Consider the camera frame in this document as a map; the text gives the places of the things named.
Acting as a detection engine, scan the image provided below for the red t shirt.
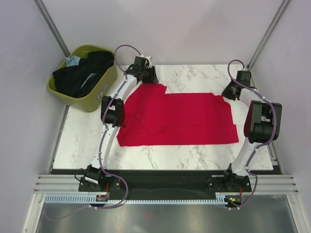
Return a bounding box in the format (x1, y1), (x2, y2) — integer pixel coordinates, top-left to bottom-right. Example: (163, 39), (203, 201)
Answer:
(117, 83), (239, 147)

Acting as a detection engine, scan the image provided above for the olive green plastic bin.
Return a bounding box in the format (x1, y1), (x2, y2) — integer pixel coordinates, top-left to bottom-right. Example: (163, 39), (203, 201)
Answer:
(47, 45), (117, 112)

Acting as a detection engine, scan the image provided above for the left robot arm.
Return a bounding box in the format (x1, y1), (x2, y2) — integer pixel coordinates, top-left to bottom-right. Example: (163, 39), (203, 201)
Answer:
(80, 55), (158, 191)

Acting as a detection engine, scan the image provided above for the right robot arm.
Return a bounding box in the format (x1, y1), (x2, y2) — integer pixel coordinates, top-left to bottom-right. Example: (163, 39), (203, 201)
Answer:
(222, 70), (282, 191)

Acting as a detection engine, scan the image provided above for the black t shirt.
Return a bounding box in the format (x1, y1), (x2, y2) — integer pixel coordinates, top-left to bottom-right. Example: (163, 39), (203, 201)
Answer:
(52, 50), (114, 98)

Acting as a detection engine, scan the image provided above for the light blue t shirt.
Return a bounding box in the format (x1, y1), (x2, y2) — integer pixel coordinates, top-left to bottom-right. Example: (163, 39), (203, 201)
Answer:
(65, 55), (81, 67)

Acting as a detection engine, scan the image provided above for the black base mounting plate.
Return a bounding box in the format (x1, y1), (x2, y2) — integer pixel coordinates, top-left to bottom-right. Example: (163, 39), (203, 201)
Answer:
(78, 170), (252, 200)

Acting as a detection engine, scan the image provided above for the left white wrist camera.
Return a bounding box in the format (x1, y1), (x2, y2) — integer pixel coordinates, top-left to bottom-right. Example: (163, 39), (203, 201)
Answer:
(144, 55), (152, 68)

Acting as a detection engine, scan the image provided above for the right aluminium frame post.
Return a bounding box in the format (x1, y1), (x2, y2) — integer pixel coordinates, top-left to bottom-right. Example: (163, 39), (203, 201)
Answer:
(246, 0), (292, 69)

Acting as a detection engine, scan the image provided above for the aluminium frame post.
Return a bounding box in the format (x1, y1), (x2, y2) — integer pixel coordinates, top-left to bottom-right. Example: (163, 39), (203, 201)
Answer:
(33, 0), (70, 57)
(246, 0), (292, 69)

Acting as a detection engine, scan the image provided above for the left aluminium frame post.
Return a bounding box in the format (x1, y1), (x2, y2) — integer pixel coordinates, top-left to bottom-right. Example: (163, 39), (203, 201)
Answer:
(33, 0), (70, 57)

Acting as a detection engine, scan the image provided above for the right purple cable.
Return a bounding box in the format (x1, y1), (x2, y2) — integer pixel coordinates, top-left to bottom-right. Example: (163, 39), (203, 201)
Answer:
(227, 59), (278, 211)

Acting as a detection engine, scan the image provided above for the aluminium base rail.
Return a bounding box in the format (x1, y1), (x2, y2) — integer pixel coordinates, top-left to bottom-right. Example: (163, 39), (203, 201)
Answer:
(34, 175), (298, 195)

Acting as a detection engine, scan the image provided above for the white slotted cable duct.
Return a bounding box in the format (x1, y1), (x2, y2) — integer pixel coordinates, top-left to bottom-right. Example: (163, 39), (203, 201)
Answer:
(44, 194), (228, 205)

